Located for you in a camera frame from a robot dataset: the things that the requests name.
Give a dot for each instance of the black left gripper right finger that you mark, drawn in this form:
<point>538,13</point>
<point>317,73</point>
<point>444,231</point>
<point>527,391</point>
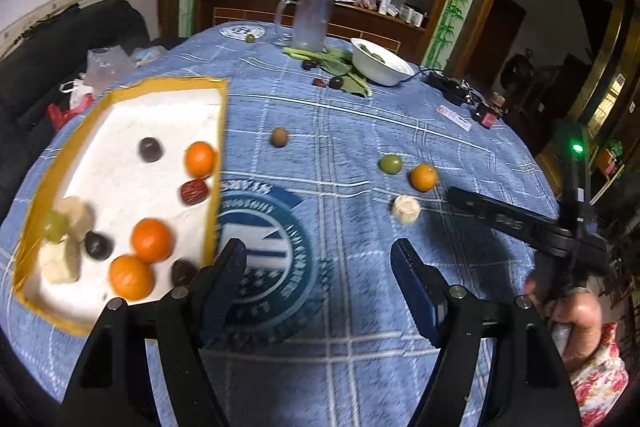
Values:
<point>454,321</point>

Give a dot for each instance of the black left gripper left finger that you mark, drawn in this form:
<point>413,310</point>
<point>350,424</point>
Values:
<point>187,319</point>

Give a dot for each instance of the dark orange tangerine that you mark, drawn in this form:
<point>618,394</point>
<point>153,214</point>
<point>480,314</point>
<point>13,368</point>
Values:
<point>131,278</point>

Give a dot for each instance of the orange mandarin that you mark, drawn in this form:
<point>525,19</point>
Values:
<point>152,240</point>

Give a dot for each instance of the white peeled fruit chunk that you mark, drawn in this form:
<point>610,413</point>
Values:
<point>79,215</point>

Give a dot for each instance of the small orange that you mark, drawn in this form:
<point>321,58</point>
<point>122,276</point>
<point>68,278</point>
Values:
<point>200,160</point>

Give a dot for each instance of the green grape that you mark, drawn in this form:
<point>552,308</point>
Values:
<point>54,226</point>
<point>391,164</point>

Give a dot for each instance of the dark purple plum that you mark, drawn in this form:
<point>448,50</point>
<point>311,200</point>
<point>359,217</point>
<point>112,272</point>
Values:
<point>150,150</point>

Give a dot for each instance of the brown longan fruit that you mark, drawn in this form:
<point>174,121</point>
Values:
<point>279,137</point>

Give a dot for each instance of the right hand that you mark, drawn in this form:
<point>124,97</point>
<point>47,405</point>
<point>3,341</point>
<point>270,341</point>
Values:
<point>582,310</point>

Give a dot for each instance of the yellow white tray box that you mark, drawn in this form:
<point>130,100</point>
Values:
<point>97,160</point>

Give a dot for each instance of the red jujube date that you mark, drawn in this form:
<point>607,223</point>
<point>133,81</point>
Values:
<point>193,192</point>

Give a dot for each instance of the floral sleeve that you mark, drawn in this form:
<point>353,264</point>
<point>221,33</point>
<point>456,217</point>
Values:
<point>600,382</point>

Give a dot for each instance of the red black small box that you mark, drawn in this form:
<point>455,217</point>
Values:
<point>487,113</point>

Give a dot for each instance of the white paper card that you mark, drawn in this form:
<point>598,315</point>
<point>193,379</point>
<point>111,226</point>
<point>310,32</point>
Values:
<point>454,117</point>

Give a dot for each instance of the black electronic devices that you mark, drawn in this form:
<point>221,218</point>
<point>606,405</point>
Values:
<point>457,92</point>

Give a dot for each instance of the blue plaid tablecloth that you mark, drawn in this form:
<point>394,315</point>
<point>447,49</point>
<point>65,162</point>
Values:
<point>359,361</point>

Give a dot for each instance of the small dark grape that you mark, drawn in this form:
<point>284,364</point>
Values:
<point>336,83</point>

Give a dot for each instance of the clear plastic bag on sofa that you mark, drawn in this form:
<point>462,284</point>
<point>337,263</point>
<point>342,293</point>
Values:
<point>105,66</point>

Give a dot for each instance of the white bowl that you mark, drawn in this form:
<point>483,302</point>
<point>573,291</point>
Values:
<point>379,64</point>

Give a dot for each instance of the green leafy vegetable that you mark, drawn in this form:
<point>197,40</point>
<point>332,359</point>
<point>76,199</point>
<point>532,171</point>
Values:
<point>333,62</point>

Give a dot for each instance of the black leather sofa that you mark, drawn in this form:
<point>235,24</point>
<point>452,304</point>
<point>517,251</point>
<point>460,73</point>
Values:
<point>54,52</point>

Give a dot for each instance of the wooden sideboard cabinet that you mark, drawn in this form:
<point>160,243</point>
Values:
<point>342,21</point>

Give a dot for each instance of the clear glass pitcher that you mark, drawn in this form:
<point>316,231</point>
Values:
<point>310,24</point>

